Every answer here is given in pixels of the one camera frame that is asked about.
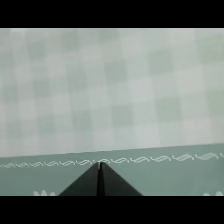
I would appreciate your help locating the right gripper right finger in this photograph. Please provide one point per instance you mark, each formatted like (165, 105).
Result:
(115, 184)

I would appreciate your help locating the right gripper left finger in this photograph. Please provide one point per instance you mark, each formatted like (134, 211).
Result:
(87, 184)

